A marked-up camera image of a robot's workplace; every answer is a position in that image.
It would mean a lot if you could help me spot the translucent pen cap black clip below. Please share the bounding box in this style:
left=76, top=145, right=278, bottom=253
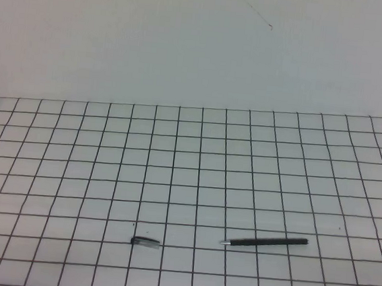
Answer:
left=129, top=236, right=162, bottom=250

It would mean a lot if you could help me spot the black ballpoint pen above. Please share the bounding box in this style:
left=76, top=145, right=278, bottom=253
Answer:
left=220, top=231, right=310, bottom=255

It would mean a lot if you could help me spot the white sheet with black grid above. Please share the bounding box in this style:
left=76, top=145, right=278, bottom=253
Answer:
left=0, top=79, right=382, bottom=286

